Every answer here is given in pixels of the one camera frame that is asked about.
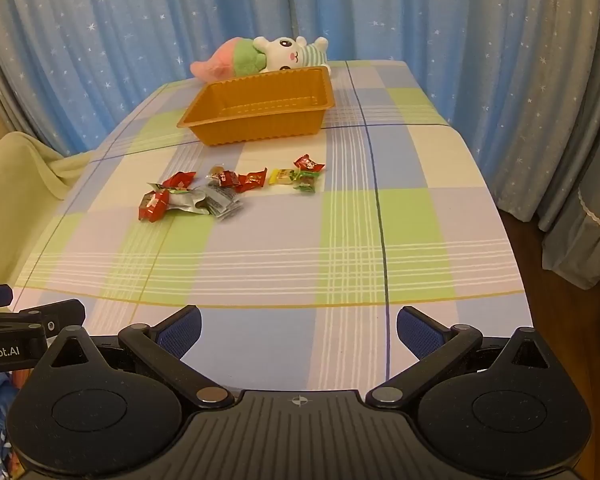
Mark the blue lace-trimmed cloth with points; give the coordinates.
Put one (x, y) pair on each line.
(585, 230)

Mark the beige chair cover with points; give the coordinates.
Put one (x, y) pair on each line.
(15, 180)

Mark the green candy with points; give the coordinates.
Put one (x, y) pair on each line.
(305, 182)

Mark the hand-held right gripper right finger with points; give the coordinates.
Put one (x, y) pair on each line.
(419, 332)

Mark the large red snack packet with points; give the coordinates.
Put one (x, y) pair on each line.
(151, 206)

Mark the orange plastic tray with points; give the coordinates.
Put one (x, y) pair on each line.
(260, 125)

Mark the green and silver snack packet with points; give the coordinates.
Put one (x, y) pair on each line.
(186, 202)

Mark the blue star curtain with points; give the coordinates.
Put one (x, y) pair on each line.
(130, 35)

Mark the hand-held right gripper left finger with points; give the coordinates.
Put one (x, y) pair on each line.
(180, 332)

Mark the yellow candy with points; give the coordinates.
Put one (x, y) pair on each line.
(280, 176)

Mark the white and pink plush toy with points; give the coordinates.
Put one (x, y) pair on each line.
(285, 52)

